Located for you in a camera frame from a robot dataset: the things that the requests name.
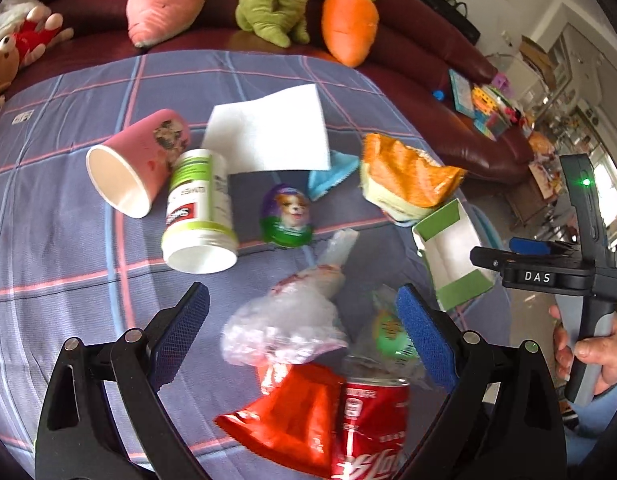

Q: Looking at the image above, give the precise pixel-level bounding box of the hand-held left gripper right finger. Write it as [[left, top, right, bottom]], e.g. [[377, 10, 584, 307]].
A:
[[395, 282, 569, 480]]

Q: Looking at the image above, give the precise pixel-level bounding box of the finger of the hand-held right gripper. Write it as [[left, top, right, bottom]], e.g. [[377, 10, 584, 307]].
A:
[[508, 237, 580, 258], [469, 246, 580, 274]]

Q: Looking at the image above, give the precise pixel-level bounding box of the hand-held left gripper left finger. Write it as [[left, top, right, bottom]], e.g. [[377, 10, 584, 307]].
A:
[[34, 282, 212, 480]]

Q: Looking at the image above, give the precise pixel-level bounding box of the teal trash bin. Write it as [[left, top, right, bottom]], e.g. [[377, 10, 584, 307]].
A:
[[468, 205, 501, 261]]

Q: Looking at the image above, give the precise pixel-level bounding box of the green snack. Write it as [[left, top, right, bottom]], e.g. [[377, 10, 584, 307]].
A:
[[345, 285, 429, 391]]

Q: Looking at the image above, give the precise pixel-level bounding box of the clear plastic bag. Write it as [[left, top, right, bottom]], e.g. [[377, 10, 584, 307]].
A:
[[221, 228, 361, 367]]

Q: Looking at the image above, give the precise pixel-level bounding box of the person's right hand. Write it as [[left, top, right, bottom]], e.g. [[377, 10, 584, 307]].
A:
[[549, 305, 617, 401]]

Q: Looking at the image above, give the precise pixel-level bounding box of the green and white paper carton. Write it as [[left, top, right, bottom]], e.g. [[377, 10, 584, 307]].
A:
[[411, 198, 496, 311]]

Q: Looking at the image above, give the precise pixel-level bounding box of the wooden side table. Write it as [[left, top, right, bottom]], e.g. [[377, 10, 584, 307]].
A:
[[503, 172, 559, 233]]

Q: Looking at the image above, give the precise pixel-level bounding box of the red soda can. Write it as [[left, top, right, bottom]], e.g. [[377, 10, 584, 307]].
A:
[[329, 380, 411, 480]]

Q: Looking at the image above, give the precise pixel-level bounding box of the white bottle with green label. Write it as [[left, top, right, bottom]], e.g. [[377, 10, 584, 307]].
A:
[[161, 148, 239, 275]]

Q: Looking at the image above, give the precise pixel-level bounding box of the orange snack bag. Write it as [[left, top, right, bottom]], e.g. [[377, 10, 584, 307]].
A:
[[359, 132, 467, 223]]

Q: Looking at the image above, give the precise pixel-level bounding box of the red snack wrapper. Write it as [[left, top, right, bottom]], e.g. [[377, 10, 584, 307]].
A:
[[214, 362, 346, 477]]

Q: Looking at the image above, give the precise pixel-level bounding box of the pile of colourful toys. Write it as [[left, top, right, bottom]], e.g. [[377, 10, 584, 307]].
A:
[[471, 72, 536, 141]]

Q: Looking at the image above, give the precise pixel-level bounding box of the grey plaid tablecloth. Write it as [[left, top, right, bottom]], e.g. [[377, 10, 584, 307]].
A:
[[0, 52, 511, 480]]

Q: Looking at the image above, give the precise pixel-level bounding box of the purple toy egg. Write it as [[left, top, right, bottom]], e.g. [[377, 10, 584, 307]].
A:
[[260, 183, 314, 249]]

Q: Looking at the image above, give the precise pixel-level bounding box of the teal picture book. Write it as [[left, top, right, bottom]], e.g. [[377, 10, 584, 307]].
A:
[[448, 69, 474, 113]]

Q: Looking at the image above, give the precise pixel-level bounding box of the blue cloth scrap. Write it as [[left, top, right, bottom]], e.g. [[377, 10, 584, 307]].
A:
[[307, 150, 360, 202]]

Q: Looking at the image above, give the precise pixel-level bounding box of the dark red leather sofa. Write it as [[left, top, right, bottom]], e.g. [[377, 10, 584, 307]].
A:
[[0, 0, 536, 183]]

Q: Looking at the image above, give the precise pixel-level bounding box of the pink paper cup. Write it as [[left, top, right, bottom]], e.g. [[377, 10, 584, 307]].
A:
[[86, 109, 192, 219]]

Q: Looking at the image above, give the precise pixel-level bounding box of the cardboard box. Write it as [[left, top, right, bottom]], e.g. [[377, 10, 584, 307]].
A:
[[519, 35, 556, 86]]

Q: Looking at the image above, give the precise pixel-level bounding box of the white paper napkin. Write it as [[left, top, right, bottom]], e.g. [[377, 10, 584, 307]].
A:
[[202, 84, 332, 174]]

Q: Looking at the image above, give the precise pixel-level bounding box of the black bag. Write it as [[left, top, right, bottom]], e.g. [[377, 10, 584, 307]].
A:
[[395, 0, 481, 46]]

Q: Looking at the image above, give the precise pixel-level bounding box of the orange carrot plush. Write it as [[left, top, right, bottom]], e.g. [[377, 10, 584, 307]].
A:
[[321, 0, 380, 68]]

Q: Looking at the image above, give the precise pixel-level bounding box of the pink plush pillow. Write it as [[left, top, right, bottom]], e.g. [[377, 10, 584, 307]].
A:
[[127, 0, 215, 49]]

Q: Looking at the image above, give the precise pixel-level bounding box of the brown teddy bear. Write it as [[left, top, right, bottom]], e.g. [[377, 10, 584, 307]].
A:
[[0, 6, 75, 93]]

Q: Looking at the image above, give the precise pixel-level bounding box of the green plush toy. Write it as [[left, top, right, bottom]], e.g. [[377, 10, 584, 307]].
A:
[[236, 0, 311, 48]]

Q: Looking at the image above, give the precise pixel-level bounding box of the white fluffy plush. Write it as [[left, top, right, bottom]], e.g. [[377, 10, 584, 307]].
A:
[[0, 2, 36, 43]]

